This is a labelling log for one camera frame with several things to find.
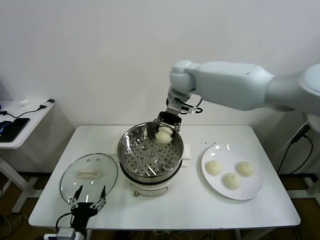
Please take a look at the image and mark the blue computer mouse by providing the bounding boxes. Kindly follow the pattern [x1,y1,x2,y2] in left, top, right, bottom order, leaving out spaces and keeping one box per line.
[0,120,13,135]

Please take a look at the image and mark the glass pot lid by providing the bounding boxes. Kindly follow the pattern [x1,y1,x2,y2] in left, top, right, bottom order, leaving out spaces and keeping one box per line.
[59,152,119,207]

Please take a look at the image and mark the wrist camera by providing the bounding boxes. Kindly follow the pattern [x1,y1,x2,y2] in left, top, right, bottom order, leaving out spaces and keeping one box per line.
[56,227,76,240]
[179,103,203,115]

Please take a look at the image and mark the white steamed baozi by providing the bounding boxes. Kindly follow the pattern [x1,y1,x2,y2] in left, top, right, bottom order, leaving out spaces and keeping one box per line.
[154,127,173,145]
[236,161,256,177]
[205,160,223,176]
[222,172,243,191]

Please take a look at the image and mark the white shelf table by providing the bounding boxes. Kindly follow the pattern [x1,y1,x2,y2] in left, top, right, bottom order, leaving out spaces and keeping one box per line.
[278,172,320,200]

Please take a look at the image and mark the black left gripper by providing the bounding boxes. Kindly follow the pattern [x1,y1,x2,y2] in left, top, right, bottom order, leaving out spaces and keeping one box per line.
[68,185,107,230]

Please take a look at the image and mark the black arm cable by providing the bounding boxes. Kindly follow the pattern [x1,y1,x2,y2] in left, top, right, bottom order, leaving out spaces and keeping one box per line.
[182,96,204,114]
[55,212,74,236]

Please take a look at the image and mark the white round plate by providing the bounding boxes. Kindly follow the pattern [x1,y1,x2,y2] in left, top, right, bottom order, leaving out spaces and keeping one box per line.
[201,144,265,201]

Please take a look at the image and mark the black cable with plug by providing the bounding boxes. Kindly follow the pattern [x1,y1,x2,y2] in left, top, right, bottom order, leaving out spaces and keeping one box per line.
[0,99,55,118]

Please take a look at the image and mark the white adapter cable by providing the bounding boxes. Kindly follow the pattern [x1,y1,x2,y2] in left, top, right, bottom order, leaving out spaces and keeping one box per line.
[273,119,313,161]

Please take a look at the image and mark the black phone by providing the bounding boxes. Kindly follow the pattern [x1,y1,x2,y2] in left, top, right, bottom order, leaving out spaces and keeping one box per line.
[0,117,31,143]

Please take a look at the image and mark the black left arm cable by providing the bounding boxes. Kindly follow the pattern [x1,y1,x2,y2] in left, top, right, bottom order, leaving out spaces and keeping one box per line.
[55,212,74,236]

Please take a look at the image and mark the black power adapter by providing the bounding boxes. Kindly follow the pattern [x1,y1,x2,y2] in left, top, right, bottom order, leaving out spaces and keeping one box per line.
[291,122,313,144]

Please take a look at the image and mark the white side table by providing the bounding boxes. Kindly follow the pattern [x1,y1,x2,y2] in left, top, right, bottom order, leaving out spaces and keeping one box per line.
[0,99,56,213]

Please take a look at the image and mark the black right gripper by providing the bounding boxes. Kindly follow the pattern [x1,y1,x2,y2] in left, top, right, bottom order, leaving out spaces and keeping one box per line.
[151,106,182,142]

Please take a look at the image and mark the black adapter cable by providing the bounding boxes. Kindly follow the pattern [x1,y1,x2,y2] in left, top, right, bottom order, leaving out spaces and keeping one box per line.
[276,134,315,175]

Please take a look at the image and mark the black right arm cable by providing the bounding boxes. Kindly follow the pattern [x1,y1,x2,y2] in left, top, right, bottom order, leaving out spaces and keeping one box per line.
[182,96,204,114]

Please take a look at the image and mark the steel steamer basket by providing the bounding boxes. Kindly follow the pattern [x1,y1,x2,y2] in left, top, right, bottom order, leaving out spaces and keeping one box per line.
[110,121,193,180]

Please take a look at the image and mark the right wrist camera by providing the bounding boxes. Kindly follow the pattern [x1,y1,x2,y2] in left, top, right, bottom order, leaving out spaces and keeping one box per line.
[179,103,203,115]

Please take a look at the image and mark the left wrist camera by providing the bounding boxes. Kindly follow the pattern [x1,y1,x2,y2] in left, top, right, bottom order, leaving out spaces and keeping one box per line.
[56,227,76,240]

